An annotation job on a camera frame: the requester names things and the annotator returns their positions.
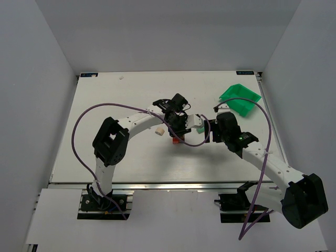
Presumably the green plastic bin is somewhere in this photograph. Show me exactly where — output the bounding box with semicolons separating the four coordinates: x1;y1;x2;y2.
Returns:
218;83;263;117

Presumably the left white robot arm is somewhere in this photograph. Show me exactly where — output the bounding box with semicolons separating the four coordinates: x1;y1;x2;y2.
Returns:
92;93;191;196

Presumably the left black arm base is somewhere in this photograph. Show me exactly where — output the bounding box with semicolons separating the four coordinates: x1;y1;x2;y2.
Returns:
77;194;131;221

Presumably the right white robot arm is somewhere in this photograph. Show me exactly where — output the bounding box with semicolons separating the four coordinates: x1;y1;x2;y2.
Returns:
204;112;329;229

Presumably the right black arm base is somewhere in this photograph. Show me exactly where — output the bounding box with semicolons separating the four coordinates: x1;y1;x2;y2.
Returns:
214;181;257;224

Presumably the green wood cylinder block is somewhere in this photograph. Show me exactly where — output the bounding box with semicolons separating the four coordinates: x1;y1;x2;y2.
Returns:
196;127;205;134

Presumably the beige wood cylinder block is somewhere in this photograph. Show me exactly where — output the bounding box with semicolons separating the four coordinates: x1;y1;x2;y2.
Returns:
155;127;165;136

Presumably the right blue corner label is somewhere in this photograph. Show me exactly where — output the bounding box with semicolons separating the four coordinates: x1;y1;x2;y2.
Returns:
236;70;255;75

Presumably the blue corner label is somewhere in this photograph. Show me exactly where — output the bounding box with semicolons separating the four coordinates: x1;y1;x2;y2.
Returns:
80;72;98;78
236;70;255;75

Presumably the left blue corner label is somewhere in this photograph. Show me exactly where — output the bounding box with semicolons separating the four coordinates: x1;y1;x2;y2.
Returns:
80;72;98;78

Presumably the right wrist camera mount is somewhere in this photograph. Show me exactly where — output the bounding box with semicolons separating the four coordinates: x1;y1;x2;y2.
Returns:
213;103;230;113

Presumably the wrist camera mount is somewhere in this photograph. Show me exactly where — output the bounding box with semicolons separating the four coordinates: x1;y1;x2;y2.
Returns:
185;114;204;129
213;103;230;113

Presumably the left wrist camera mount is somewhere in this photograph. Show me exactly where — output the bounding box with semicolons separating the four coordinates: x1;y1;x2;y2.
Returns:
185;114;204;129

